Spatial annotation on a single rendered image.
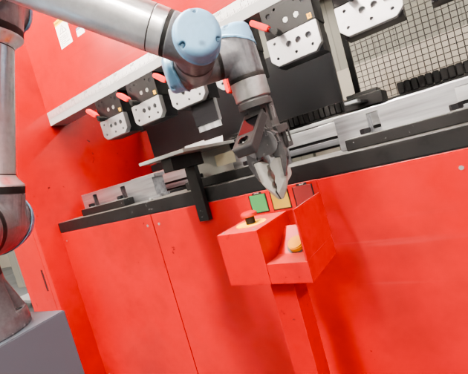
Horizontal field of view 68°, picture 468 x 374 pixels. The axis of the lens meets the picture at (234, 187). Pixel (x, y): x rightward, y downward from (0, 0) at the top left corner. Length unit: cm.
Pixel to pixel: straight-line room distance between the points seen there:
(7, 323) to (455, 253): 85
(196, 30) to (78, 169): 140
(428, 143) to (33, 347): 81
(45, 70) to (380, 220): 153
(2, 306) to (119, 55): 105
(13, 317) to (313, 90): 134
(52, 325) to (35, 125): 131
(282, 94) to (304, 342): 111
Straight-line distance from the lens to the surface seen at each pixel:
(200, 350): 139
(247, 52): 73
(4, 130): 76
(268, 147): 71
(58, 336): 65
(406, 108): 98
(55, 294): 177
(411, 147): 86
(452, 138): 86
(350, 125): 100
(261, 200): 88
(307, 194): 83
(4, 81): 77
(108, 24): 61
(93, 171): 192
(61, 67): 176
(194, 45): 56
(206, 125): 124
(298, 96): 162
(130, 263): 145
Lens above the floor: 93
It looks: 4 degrees down
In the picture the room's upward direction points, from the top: 16 degrees counter-clockwise
